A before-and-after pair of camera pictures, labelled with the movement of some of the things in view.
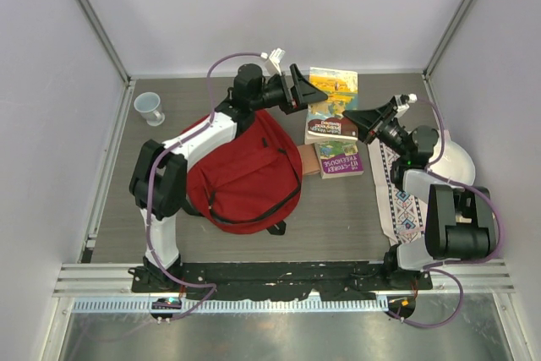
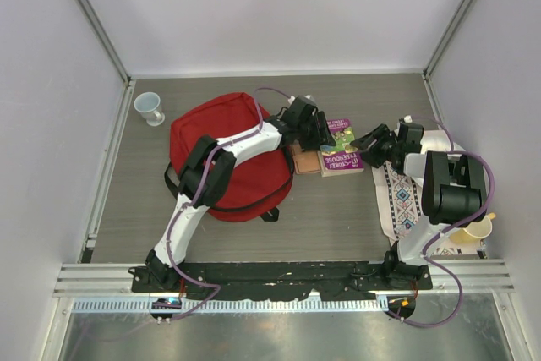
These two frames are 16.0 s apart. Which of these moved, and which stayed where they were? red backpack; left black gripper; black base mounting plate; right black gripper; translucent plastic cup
Moved: left black gripper; red backpack; right black gripper
Stayed: black base mounting plate; translucent plastic cup
